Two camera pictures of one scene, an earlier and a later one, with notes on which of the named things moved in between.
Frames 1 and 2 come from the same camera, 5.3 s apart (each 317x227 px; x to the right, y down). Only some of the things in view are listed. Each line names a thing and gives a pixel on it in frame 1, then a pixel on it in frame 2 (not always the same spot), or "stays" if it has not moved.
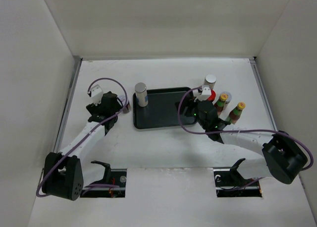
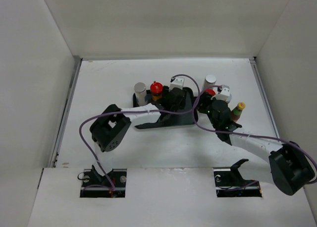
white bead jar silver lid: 141,94 stays
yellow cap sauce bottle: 235,114 stays
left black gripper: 94,109 -> 166,91
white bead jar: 210,80 stays
